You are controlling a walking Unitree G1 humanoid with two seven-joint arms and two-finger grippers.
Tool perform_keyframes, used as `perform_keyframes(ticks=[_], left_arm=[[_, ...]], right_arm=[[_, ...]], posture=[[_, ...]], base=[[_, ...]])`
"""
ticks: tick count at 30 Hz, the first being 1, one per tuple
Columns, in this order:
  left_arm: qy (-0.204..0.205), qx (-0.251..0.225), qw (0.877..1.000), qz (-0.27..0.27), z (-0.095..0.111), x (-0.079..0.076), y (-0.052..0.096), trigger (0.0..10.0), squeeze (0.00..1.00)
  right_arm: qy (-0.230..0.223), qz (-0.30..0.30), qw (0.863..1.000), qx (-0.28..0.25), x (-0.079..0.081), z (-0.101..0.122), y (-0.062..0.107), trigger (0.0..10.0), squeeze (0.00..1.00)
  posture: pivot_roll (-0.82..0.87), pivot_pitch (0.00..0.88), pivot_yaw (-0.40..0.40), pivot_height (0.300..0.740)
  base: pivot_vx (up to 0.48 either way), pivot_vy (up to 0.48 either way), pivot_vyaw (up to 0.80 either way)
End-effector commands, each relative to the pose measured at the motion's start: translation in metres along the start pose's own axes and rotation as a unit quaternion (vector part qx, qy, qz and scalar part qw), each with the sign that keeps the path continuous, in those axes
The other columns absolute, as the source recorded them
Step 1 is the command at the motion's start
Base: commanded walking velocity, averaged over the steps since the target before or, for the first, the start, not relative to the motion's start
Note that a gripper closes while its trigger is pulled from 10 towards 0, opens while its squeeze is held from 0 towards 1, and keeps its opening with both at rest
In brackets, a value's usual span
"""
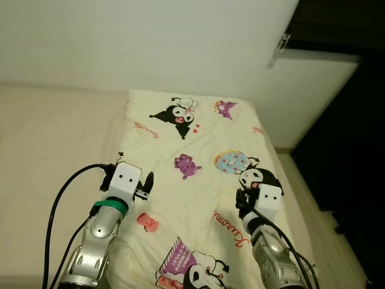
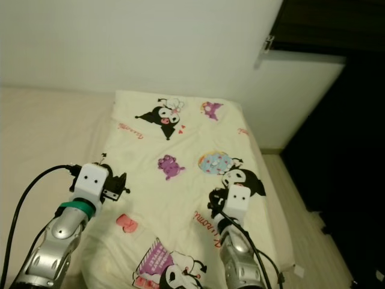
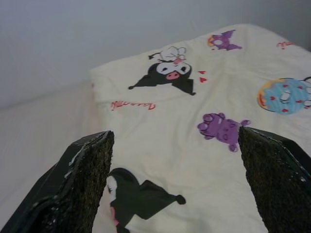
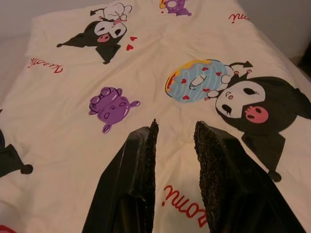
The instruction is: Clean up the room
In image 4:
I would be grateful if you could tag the cream cartoon print blanket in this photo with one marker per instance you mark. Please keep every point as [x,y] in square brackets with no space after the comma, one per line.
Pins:
[121,80]

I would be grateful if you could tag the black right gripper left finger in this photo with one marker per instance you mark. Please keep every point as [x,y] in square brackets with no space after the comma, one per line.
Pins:
[128,189]

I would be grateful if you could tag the bed with beige sheet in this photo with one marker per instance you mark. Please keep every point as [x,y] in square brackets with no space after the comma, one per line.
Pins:
[14,48]

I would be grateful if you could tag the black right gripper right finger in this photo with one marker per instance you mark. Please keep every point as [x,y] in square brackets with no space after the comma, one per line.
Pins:
[233,189]

